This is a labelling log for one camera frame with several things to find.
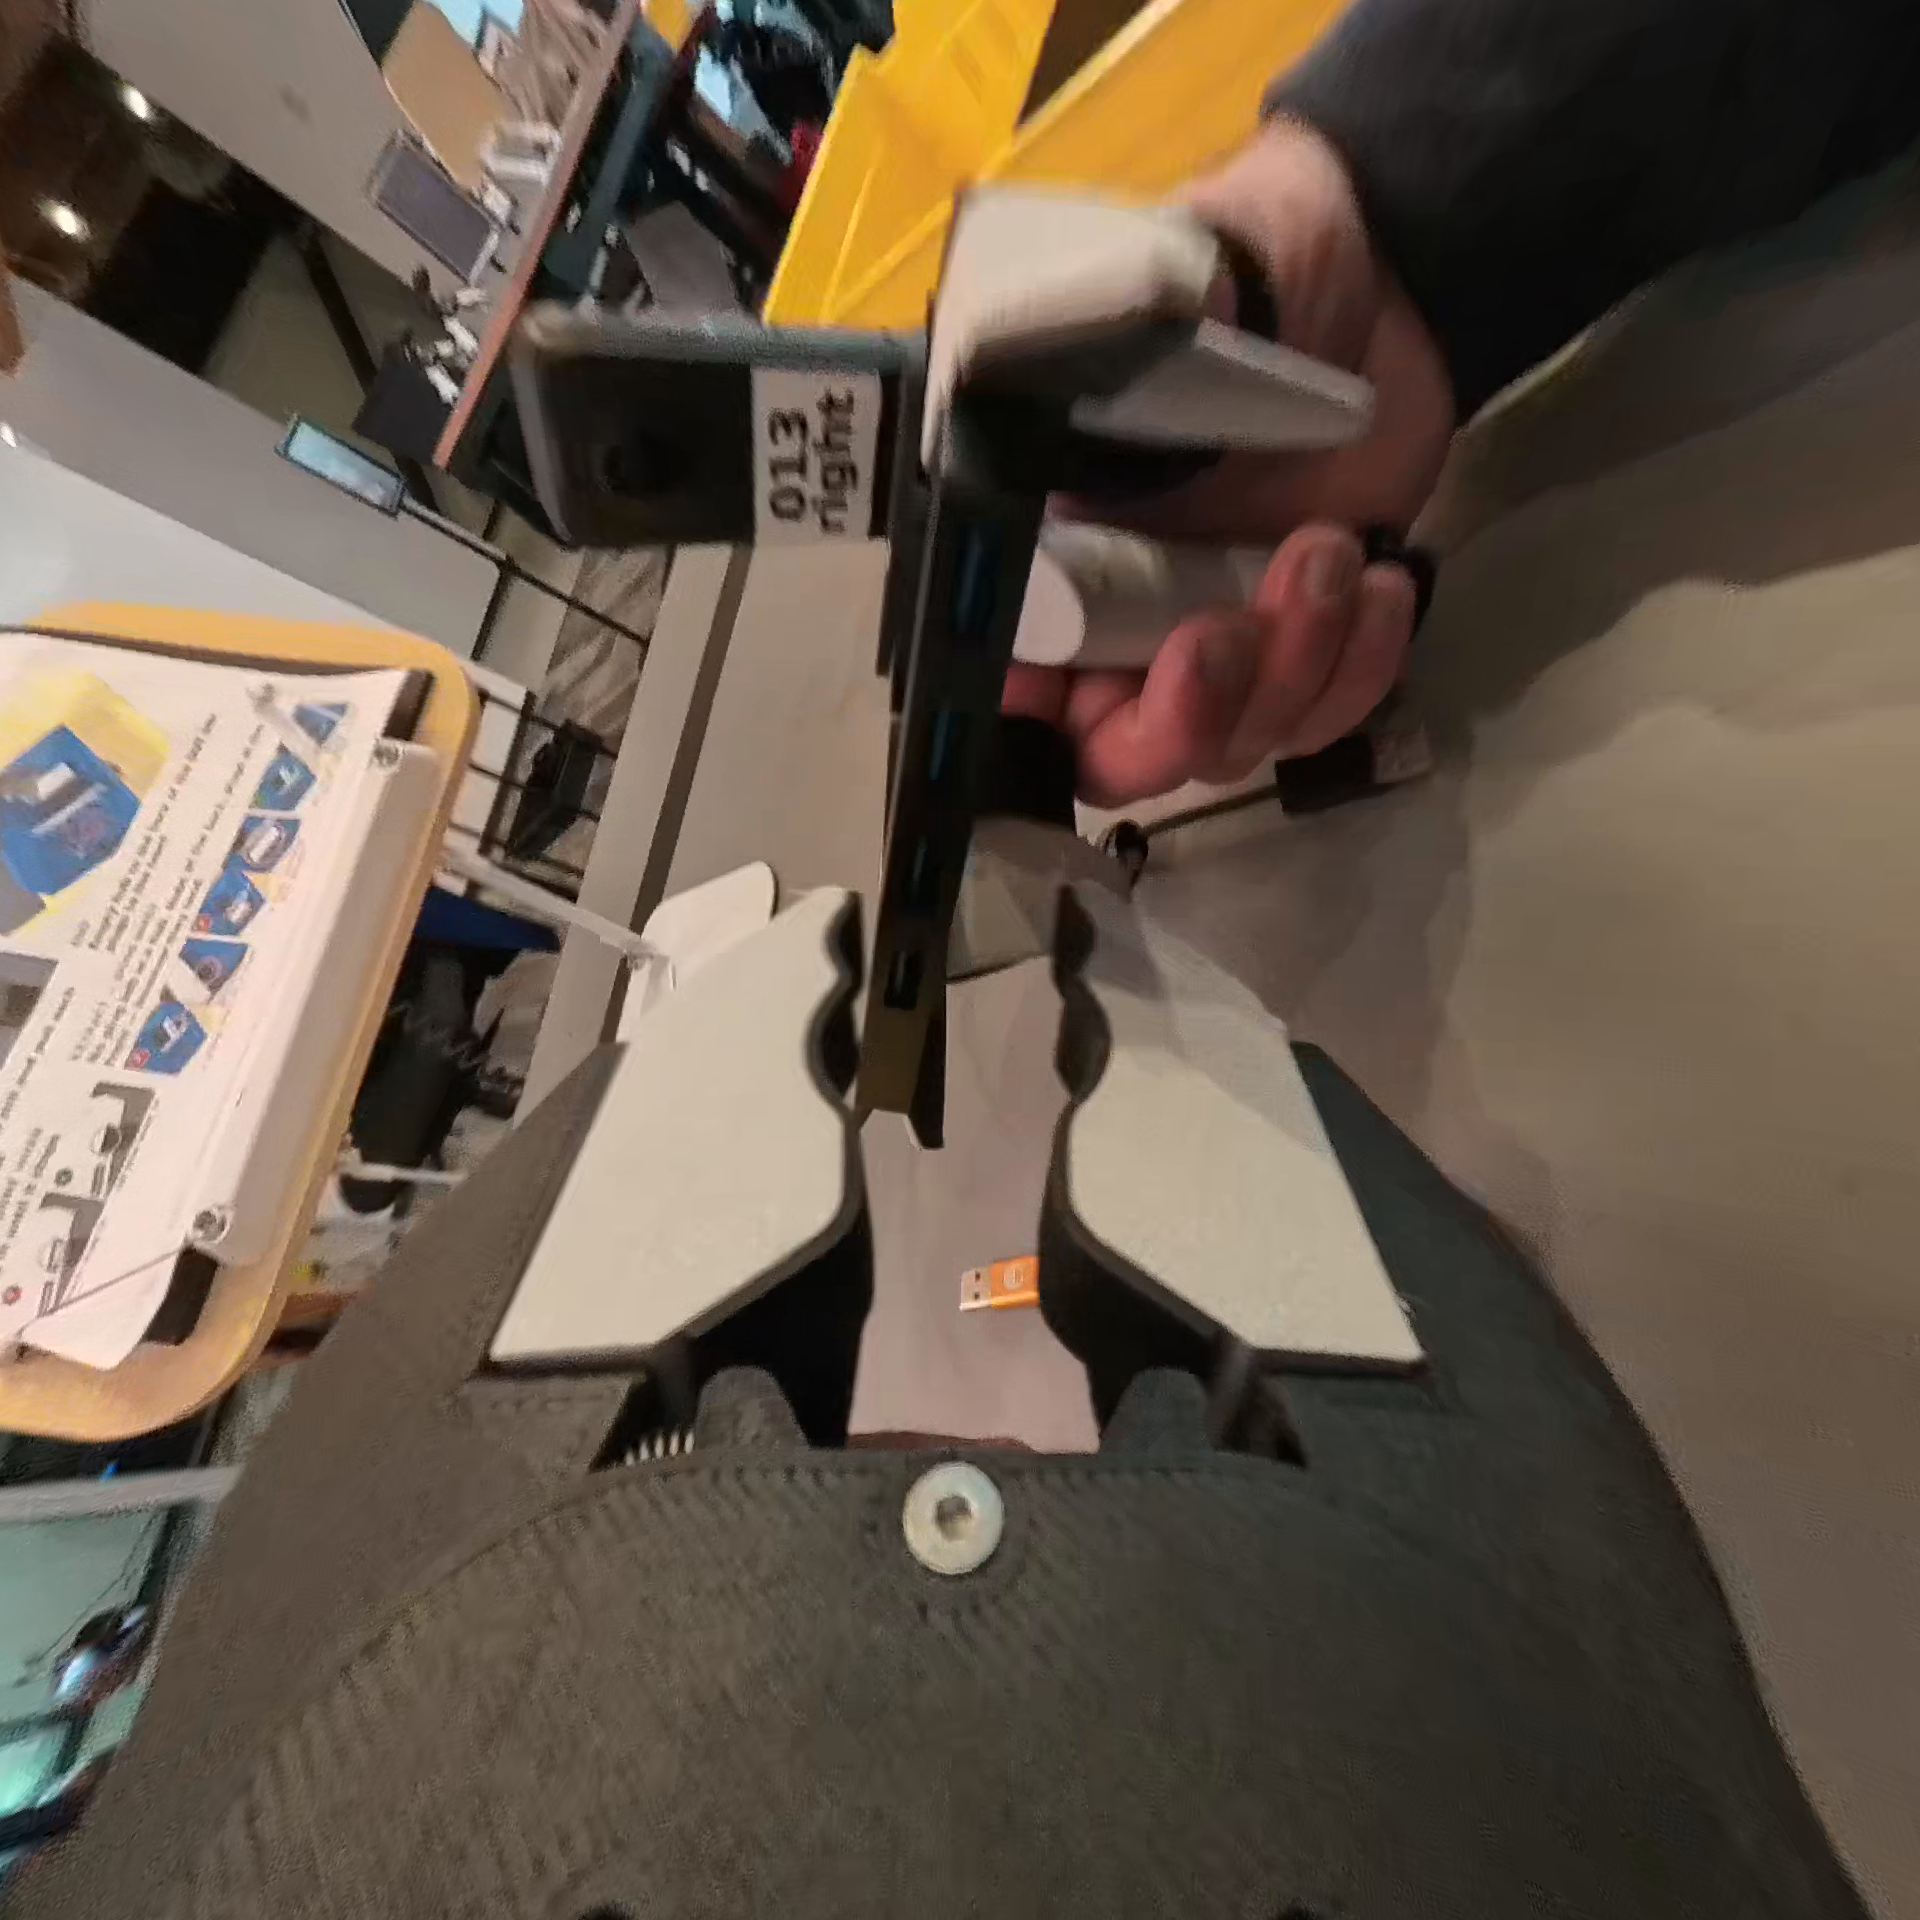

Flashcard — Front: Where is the person's right hand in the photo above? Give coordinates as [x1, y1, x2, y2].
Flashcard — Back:
[997, 119, 1464, 812]

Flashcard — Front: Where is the yellow plastic bin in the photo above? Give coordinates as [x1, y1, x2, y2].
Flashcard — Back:
[756, 0, 1359, 330]

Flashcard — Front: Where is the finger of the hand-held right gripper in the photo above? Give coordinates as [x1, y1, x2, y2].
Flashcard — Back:
[926, 183, 1375, 455]

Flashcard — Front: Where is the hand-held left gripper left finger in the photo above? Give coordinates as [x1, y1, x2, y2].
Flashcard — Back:
[486, 884, 873, 1375]

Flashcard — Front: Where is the person's right forearm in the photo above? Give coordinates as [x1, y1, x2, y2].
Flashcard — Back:
[1258, 0, 1920, 437]

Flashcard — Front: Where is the printed instruction sheet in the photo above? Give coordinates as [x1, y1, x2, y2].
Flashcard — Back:
[0, 632, 436, 1375]

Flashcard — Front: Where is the black slim usb hub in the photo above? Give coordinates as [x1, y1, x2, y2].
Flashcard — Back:
[853, 477, 1056, 1155]

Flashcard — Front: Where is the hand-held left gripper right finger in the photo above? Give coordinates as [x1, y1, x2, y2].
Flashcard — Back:
[1041, 882, 1426, 1375]

